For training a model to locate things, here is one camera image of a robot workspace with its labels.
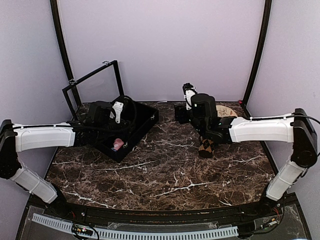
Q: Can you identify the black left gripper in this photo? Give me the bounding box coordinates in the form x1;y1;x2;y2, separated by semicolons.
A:
95;118;136;140

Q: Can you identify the pink teal patterned sock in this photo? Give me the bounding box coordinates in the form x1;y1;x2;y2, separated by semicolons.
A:
111;138;124;152

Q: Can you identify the black storage box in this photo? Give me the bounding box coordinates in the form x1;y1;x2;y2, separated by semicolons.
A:
93;102;159;163

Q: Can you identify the brown argyle sock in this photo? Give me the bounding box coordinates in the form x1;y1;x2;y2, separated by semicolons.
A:
198;136;216;159

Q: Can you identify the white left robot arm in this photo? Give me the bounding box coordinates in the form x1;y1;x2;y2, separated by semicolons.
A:
0;95;138;218

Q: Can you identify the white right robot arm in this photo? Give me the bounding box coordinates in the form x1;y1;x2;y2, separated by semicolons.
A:
174;90;319;217

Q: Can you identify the black box glass lid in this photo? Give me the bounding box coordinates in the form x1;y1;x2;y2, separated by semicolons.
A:
62;60;125;120

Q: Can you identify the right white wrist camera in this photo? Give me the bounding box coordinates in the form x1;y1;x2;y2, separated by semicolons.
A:
182;83;197;111

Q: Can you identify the left black frame post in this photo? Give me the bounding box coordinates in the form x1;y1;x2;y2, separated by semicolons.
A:
50;0;75;85

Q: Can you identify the black frame post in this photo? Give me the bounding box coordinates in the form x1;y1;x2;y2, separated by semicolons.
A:
50;0;75;85
242;0;273;108

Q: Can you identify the white slotted cable duct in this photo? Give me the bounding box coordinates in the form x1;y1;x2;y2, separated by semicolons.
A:
31;213;239;240

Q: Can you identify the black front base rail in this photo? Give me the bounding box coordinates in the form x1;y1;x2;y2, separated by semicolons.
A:
19;193;303;228

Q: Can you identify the right black frame post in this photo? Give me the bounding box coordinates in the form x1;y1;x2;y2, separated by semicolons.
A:
242;0;273;108

